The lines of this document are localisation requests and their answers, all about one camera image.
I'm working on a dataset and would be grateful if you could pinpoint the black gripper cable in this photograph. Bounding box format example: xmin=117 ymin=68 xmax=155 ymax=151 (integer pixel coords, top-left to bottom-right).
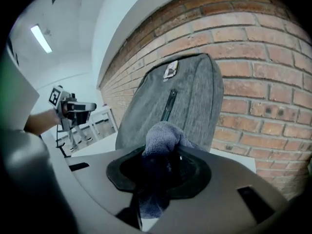
xmin=56 ymin=125 xmax=72 ymax=158

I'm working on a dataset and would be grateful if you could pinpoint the person's left forearm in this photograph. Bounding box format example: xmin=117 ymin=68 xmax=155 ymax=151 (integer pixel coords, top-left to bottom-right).
xmin=23 ymin=108 xmax=61 ymax=135

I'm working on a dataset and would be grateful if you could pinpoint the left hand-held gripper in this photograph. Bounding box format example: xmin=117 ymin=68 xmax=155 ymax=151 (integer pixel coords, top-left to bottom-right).
xmin=48 ymin=85 xmax=98 ymax=133

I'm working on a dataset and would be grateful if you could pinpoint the dark blue cloth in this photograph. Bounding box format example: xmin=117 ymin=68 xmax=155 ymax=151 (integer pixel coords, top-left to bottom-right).
xmin=138 ymin=120 xmax=203 ymax=219

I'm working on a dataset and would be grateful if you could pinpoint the photo card tag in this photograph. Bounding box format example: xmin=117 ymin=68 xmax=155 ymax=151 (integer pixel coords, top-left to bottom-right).
xmin=162 ymin=59 xmax=180 ymax=79

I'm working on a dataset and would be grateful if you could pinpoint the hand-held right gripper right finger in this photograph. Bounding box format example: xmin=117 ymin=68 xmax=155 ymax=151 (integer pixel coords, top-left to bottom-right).
xmin=151 ymin=146 xmax=289 ymax=234

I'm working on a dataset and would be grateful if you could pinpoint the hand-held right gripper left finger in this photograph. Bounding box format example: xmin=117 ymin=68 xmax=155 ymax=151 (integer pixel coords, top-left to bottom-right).
xmin=65 ymin=145 xmax=147 ymax=230

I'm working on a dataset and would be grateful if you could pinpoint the ceiling strip light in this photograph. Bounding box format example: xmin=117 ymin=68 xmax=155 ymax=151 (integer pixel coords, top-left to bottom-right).
xmin=30 ymin=24 xmax=53 ymax=54

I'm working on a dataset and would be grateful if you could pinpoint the dark grey backpack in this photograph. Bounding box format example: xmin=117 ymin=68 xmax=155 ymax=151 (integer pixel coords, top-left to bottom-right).
xmin=115 ymin=52 xmax=224 ymax=153

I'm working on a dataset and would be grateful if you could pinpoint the small white side table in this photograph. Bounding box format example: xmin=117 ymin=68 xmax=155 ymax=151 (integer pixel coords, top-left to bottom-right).
xmin=90 ymin=106 xmax=117 ymax=141

